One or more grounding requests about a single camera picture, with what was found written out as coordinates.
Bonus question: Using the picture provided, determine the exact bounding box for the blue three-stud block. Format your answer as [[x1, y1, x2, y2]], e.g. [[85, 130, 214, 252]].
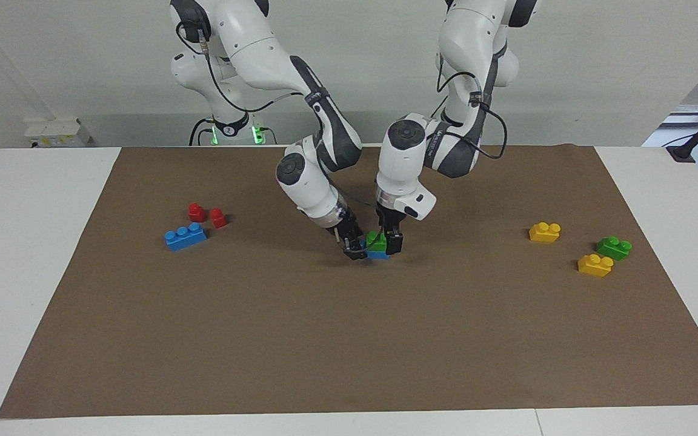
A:
[[358, 239, 390, 260], [164, 222, 208, 252]]

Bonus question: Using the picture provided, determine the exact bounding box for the yellow two-stud block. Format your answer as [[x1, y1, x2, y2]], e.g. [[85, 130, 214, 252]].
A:
[[577, 254, 614, 278], [528, 222, 562, 244]]

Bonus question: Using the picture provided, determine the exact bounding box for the brown table mat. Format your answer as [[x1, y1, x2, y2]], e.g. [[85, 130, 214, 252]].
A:
[[0, 144, 698, 420]]

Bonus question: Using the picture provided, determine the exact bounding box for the white power strip box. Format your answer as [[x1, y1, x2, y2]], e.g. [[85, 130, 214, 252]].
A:
[[24, 117, 91, 148]]

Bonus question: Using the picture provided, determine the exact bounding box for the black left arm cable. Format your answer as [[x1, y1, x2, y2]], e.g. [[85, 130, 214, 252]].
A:
[[436, 51, 508, 161]]

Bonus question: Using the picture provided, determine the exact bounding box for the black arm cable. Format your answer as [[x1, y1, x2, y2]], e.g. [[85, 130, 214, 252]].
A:
[[174, 21, 308, 116], [436, 51, 508, 161]]

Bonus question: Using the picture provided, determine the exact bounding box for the black base cable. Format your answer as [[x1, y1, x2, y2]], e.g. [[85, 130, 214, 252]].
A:
[[188, 117, 213, 147]]

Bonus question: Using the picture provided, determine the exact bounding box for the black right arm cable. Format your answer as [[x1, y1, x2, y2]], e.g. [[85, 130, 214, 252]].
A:
[[174, 21, 308, 116]]

